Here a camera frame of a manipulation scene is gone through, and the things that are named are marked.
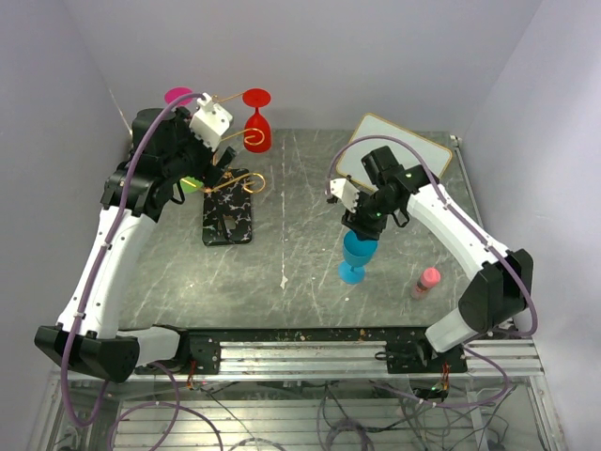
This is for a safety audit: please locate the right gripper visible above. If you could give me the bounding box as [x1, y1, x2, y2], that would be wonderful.
[341, 190, 398, 241]

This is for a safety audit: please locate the blue plastic wine glass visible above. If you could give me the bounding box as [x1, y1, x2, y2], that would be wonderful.
[338, 230, 378, 285]

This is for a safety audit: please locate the red plastic wine glass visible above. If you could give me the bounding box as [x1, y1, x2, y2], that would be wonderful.
[242, 87, 271, 153]

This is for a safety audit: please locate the green plastic wine glass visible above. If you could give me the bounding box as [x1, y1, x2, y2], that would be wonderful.
[180, 177, 204, 194]

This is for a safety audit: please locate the pink plastic wine glass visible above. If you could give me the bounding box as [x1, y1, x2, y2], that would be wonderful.
[163, 86, 193, 106]

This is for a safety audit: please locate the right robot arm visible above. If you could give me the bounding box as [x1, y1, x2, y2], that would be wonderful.
[326, 146, 533, 372]

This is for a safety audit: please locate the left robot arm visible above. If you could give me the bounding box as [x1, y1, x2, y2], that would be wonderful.
[34, 104, 236, 383]

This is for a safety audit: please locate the gold wine glass rack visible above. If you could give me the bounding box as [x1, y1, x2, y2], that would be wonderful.
[201, 91, 267, 245]

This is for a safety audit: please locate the small pink bottle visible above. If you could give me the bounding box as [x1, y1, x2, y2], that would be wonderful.
[411, 267, 441, 300]

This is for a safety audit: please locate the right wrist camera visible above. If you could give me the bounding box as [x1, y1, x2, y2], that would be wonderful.
[326, 178, 361, 212]

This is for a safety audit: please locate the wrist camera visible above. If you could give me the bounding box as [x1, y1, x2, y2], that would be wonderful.
[189, 93, 233, 152]
[326, 178, 361, 212]

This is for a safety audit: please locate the aluminium frame rail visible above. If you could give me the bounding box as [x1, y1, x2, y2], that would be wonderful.
[49, 340, 548, 381]

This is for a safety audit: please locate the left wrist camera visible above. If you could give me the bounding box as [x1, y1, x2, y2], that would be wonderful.
[189, 93, 233, 152]

